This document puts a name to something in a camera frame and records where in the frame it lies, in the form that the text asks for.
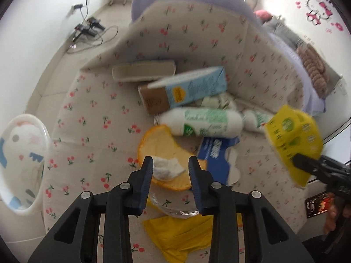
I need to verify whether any white tissue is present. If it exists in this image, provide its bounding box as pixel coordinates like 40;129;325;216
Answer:
151;156;186;182

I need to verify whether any black floor cable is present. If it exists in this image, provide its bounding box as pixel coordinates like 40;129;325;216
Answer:
66;25;119;55

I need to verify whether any white round bin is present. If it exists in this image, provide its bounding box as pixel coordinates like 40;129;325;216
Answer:
0;114;51;217

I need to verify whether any pink cartoon wall sticker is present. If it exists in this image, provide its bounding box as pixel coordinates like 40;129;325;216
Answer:
291;0;344;33

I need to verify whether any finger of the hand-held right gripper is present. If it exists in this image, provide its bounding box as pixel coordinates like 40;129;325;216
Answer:
292;153;328;181

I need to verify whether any grey cloth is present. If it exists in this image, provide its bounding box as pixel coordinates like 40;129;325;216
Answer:
263;16;305;50

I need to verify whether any small white green-label bottle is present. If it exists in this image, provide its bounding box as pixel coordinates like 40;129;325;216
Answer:
243;109;276;133

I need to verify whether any black charger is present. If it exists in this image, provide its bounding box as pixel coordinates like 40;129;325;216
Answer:
75;24;98;37
87;17;106;30

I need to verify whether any brown knitted cushion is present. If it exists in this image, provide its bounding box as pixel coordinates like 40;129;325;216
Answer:
297;45;330;96

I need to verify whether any clear plastic wrap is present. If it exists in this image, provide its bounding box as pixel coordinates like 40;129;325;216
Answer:
149;193;201;219

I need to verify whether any yellow snack packet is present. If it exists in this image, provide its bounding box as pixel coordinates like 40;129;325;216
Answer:
265;105;324;189

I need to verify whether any flat book-shaped box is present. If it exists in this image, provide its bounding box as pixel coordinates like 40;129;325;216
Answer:
112;60;176;83

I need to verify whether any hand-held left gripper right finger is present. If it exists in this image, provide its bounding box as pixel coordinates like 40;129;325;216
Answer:
188;156;314;263

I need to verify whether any pink plush toy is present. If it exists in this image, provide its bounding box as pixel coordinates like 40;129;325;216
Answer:
254;9;273;21

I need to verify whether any crumpled white plastic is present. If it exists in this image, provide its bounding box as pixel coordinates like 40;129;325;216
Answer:
192;92;239;110

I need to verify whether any blue tissue packet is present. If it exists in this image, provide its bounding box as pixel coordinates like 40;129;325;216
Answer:
197;136;242;185

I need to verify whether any person's right hand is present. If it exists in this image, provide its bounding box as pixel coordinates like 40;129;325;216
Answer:
324;197;344;235

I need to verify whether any light blue carton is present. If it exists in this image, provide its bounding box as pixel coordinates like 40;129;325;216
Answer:
148;66;229;108

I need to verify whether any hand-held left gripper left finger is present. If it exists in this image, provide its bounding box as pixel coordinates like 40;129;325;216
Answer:
27;156;154;263

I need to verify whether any large white green-label bottle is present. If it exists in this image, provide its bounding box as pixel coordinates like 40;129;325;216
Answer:
159;107;244;138

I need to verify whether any yellow plastic bag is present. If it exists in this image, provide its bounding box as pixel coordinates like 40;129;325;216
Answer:
143;197;243;263

